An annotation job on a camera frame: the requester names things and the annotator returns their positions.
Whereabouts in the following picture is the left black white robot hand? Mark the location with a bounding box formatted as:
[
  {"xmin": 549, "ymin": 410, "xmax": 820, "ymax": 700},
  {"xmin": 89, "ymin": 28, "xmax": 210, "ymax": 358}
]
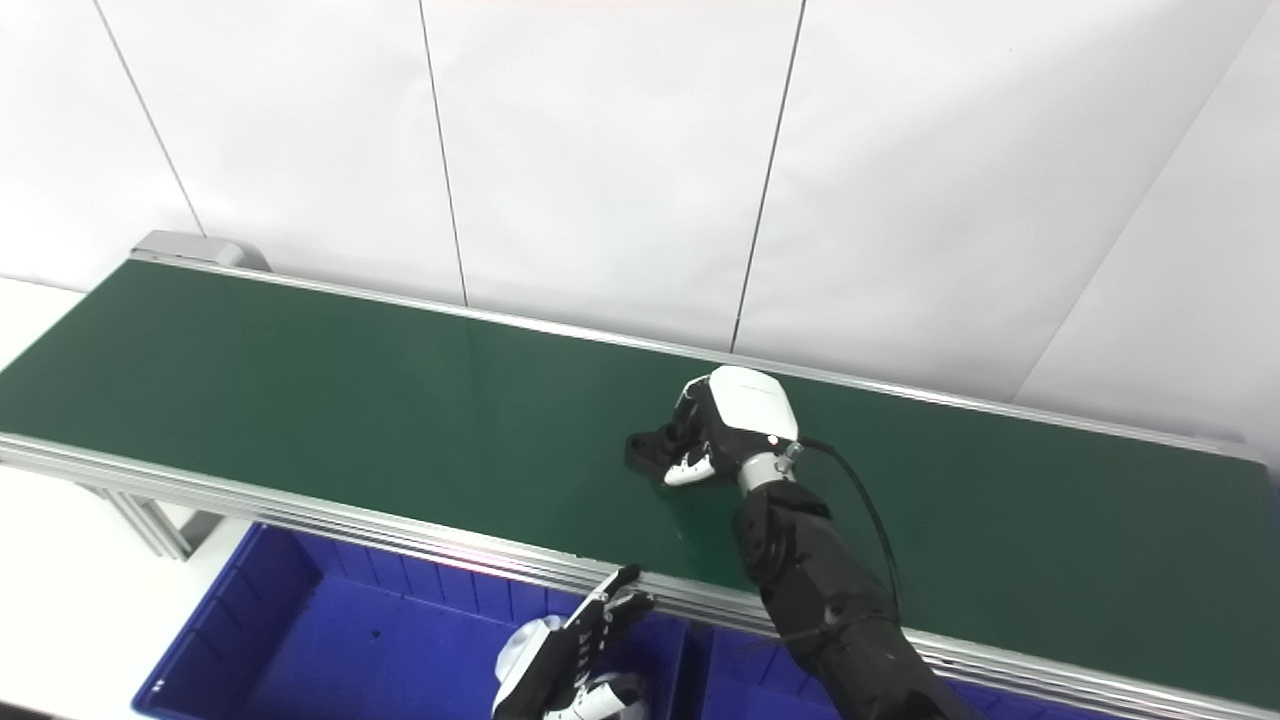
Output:
[{"xmin": 490, "ymin": 565, "xmax": 656, "ymax": 720}]

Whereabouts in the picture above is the aluminium conveyor leg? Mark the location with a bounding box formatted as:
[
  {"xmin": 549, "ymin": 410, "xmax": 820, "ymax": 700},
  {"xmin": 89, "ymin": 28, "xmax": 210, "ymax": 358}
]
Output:
[{"xmin": 75, "ymin": 480, "xmax": 221, "ymax": 561}]

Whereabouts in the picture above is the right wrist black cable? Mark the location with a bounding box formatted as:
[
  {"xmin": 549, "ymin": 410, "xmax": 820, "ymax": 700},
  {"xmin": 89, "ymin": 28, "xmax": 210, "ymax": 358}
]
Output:
[{"xmin": 790, "ymin": 435, "xmax": 906, "ymax": 626}]

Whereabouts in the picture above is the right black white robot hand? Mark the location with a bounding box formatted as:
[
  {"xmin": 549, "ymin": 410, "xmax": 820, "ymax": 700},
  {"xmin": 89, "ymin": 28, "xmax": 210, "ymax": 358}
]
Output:
[{"xmin": 663, "ymin": 365, "xmax": 801, "ymax": 488}]

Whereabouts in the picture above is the grey conveyor end housing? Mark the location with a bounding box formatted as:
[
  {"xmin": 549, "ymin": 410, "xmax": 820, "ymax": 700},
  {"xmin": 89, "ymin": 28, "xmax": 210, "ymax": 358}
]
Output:
[{"xmin": 130, "ymin": 230, "xmax": 271, "ymax": 273}]

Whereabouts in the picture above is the green conveyor belt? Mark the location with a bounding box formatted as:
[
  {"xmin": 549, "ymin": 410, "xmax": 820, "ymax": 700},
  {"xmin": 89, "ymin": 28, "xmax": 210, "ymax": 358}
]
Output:
[{"xmin": 0, "ymin": 255, "xmax": 1280, "ymax": 720}]

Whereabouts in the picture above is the blue plastic bin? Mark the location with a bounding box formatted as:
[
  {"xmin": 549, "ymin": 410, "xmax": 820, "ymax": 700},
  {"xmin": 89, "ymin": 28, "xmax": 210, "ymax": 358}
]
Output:
[
  {"xmin": 695, "ymin": 625, "xmax": 1101, "ymax": 720},
  {"xmin": 132, "ymin": 520, "xmax": 696, "ymax": 720}
]

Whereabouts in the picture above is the black flange part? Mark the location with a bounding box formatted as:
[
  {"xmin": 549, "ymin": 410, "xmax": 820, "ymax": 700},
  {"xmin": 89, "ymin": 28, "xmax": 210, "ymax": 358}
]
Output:
[{"xmin": 625, "ymin": 420, "xmax": 701, "ymax": 476}]

